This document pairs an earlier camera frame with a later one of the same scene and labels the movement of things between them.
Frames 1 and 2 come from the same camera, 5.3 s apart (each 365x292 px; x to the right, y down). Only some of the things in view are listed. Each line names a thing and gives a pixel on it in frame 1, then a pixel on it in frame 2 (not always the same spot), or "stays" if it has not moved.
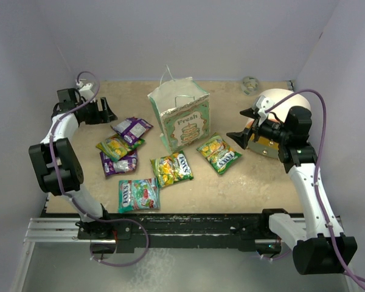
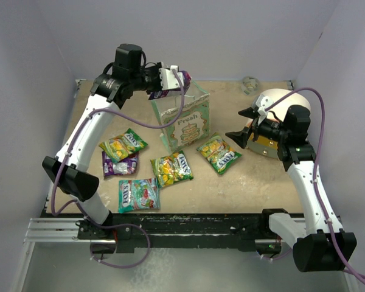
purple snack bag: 132,129 -> 187,79
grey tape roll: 250,86 stays
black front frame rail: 246,232 stays
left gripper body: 90,114 -> 150,78
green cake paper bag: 181,107 stays
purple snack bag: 127,163 stays
